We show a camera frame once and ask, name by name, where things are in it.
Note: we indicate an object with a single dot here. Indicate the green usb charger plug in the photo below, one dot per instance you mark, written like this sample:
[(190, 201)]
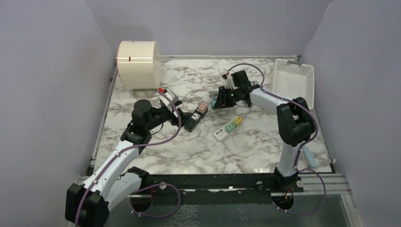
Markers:
[(230, 127)]

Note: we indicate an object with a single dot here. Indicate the pink usb charger plug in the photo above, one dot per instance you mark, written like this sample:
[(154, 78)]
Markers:
[(202, 108)]

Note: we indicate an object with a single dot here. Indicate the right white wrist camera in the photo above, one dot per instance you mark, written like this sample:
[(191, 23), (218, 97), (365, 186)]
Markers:
[(229, 83)]

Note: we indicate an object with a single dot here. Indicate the teal usb charger plug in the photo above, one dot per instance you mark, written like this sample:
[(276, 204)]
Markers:
[(213, 104)]

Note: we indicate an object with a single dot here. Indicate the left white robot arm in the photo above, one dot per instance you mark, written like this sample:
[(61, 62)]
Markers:
[(89, 204)]

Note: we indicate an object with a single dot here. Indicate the light blue block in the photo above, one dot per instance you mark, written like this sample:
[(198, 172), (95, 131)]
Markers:
[(309, 158)]

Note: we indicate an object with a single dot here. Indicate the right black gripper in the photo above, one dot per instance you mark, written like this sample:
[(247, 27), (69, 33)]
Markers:
[(222, 102)]

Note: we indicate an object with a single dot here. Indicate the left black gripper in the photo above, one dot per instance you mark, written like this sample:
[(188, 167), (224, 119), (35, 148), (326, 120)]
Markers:
[(173, 118)]

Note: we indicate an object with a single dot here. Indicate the black power strip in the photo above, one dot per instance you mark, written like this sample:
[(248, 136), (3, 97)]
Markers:
[(194, 120)]

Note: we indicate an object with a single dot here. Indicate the black mounting rail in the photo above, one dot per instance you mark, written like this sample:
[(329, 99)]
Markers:
[(211, 189)]

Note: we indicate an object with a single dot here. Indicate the yellow usb charger plug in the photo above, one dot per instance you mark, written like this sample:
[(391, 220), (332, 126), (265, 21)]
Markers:
[(237, 121)]

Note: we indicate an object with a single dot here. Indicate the cream cylindrical drum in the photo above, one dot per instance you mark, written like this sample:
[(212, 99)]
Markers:
[(139, 65)]

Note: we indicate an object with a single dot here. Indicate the white power strip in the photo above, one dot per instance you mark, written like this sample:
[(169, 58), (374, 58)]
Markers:
[(220, 134)]

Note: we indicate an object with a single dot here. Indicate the white plastic basket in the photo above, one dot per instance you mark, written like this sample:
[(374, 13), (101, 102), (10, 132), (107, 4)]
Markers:
[(293, 79)]

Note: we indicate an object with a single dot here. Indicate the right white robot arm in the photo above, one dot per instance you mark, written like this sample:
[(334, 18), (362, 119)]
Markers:
[(296, 124)]

